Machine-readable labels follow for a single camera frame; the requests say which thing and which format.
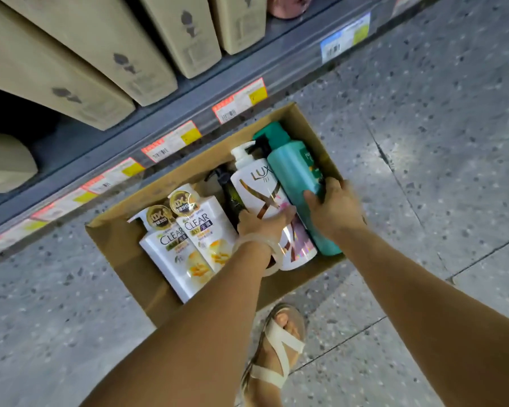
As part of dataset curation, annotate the person's left hand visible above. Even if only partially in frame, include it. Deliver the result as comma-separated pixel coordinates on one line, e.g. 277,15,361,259
237,206,298,246

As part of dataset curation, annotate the person's right hand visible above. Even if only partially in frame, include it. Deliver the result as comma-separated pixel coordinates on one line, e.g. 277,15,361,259
303,177,368,242

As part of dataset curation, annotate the teal shampoo bottle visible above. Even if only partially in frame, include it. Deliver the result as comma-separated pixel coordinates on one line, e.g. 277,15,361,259
252,121,344,257

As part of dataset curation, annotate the white pump bottle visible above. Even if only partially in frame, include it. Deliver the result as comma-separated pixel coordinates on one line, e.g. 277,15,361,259
230,141,319,272

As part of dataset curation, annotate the person's left forearm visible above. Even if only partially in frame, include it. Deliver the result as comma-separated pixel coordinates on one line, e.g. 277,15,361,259
81,241,277,407

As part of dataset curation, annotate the person's right forearm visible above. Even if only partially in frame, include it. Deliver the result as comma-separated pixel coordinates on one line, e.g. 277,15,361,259
333,222,509,407

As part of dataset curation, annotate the translucent white bangle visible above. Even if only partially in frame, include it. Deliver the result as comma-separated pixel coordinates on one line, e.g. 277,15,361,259
231,233,286,278

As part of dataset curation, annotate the dark green pump bottle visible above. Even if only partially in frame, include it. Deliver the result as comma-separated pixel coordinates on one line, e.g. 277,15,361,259
205,163,247,232

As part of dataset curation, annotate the white gold-sticker shampoo bottle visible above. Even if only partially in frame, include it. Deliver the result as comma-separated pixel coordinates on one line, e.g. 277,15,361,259
127,205,215,304
168,183,239,274

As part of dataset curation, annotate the grey metal shelf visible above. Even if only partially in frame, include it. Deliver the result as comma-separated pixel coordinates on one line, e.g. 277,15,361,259
0,0,450,267

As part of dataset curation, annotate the person's foot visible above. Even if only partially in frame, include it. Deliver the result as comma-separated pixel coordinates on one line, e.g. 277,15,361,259
245,313,302,407

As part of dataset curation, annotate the blue white price tag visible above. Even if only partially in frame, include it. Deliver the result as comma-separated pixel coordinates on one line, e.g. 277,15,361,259
321,12,371,65

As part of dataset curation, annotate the open cardboard box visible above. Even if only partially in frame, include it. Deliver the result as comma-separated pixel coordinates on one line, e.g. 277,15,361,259
85,103,349,329

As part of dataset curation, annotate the beige carton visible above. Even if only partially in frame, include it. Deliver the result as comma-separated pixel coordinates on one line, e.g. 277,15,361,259
137,0,222,79
0,0,179,107
0,0,136,131
0,131,39,194
209,0,268,56

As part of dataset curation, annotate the pink round container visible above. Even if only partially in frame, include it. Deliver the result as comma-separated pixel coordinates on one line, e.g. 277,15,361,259
267,0,314,20

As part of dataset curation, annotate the red white price tag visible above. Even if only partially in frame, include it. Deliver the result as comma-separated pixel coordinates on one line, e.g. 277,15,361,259
391,0,430,18

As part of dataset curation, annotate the beige strap sandal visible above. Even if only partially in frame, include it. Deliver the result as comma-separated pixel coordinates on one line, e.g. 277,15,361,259
241,303,308,407

